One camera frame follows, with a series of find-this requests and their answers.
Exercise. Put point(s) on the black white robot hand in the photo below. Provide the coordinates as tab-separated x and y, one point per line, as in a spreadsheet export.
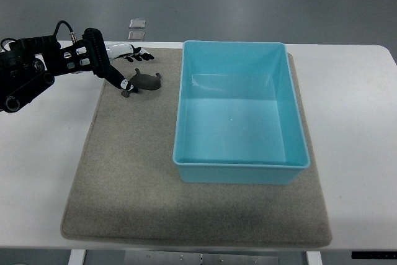
101	55

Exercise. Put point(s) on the brown hippo toy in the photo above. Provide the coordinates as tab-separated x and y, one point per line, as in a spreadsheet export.
142	81

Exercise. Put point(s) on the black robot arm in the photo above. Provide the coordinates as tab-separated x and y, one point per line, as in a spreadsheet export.
29	66

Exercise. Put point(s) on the blue plastic box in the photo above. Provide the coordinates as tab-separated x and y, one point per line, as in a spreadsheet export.
238	119

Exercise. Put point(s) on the lower metal floor plate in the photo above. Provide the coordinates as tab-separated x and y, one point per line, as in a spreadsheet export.
136	35

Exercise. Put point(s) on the beige felt mat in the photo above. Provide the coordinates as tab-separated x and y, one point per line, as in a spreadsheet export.
127	188

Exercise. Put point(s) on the black table control panel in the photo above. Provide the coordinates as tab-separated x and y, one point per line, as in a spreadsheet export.
374	255

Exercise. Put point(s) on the metal table frame bar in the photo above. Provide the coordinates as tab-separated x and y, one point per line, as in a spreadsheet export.
162	257

